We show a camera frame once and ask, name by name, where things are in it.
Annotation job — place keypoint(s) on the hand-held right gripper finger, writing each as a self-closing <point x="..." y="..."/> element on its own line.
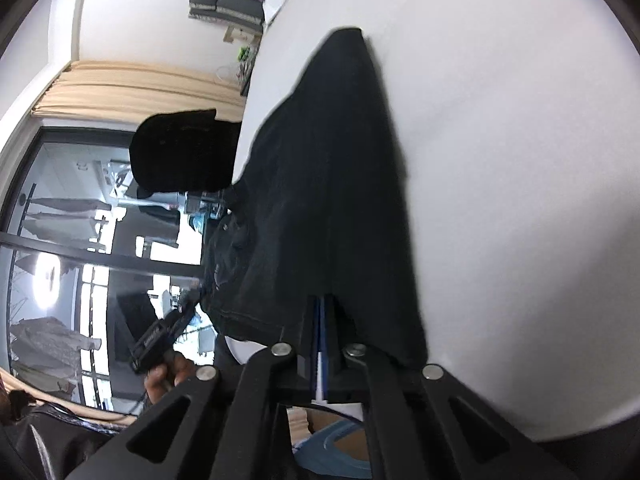
<point x="327" y="340"/>
<point x="315" y="340"/>

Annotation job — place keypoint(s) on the black pants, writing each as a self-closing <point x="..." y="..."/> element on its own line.
<point x="330" y="200"/>

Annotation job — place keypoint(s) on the person's left hand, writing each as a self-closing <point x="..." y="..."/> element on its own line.
<point x="167" y="377"/>

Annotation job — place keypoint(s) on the blue container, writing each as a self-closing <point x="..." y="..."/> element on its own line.
<point x="325" y="442"/>

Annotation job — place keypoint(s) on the black shiny garment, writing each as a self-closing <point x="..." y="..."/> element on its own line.
<point x="45" y="440"/>

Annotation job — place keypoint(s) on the black hanging jacket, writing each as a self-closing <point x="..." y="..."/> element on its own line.
<point x="180" y="152"/>

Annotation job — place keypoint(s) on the beige curtain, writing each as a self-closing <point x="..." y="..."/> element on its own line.
<point x="140" y="92"/>

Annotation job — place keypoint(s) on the bed with white sheet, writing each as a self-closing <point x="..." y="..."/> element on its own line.
<point x="500" y="160"/>

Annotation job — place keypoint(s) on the wall socket panel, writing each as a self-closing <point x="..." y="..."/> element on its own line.
<point x="240" y="34"/>

